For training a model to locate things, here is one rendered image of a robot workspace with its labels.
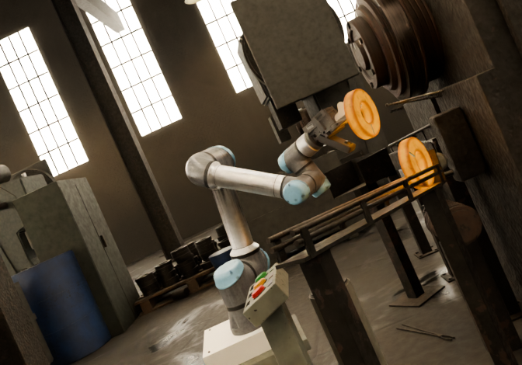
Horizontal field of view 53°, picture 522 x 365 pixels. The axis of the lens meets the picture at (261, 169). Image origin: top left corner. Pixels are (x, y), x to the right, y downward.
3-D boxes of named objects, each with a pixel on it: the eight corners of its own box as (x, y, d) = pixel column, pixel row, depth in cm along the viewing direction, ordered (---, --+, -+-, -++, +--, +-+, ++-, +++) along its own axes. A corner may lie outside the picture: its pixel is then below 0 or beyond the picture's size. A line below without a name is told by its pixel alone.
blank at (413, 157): (437, 193, 155) (427, 196, 157) (431, 148, 162) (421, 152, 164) (411, 175, 145) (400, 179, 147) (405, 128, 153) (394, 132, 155)
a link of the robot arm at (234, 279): (219, 311, 185) (203, 276, 184) (237, 293, 197) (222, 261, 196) (246, 304, 179) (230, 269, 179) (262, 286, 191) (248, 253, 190)
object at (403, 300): (407, 286, 270) (350, 159, 269) (447, 286, 247) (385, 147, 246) (381, 306, 259) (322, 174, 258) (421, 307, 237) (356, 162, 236)
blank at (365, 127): (370, 87, 166) (360, 91, 168) (346, 89, 154) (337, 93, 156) (385, 133, 165) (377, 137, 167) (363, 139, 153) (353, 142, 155)
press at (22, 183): (17, 331, 848) (-52, 179, 845) (58, 306, 962) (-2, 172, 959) (85, 304, 817) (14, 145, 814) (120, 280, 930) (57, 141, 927)
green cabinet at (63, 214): (80, 351, 473) (12, 200, 472) (106, 325, 543) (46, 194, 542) (127, 331, 471) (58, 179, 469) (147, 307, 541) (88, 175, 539)
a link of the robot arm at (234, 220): (233, 293, 196) (185, 156, 190) (251, 276, 209) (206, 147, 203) (259, 290, 190) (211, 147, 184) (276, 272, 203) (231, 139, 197)
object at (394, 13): (407, 101, 224) (363, 1, 223) (440, 88, 177) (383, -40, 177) (393, 107, 224) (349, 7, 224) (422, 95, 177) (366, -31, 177)
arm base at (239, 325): (231, 340, 181) (220, 314, 180) (232, 325, 196) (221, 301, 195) (271, 323, 181) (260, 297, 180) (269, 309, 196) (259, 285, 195)
